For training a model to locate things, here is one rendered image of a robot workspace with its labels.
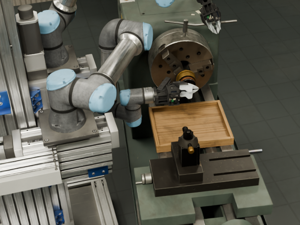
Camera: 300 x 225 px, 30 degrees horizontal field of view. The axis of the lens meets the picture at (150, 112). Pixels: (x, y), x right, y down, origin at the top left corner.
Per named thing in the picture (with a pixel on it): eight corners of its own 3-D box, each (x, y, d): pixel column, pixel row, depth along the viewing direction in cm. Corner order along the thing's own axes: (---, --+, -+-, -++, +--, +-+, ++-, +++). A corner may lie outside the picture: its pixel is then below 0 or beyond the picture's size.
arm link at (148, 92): (143, 97, 262) (142, 83, 257) (153, 96, 262) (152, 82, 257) (145, 107, 256) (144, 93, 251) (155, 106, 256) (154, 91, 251)
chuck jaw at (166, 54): (173, 64, 274) (157, 50, 268) (181, 58, 272) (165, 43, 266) (177, 77, 265) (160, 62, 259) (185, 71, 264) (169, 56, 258)
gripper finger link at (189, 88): (200, 94, 256) (180, 96, 255) (197, 87, 261) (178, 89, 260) (200, 89, 254) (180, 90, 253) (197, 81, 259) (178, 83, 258)
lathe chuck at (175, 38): (146, 85, 287) (150, 31, 268) (206, 84, 291) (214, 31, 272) (148, 96, 280) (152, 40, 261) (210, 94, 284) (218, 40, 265)
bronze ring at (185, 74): (175, 67, 265) (178, 78, 258) (194, 65, 266) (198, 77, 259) (174, 83, 271) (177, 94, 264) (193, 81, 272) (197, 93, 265)
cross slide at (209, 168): (149, 167, 241) (149, 159, 238) (247, 156, 244) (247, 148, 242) (155, 197, 227) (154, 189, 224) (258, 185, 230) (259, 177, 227)
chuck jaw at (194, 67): (186, 59, 273) (210, 53, 273) (188, 68, 276) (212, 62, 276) (191, 72, 265) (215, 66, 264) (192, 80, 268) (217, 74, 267)
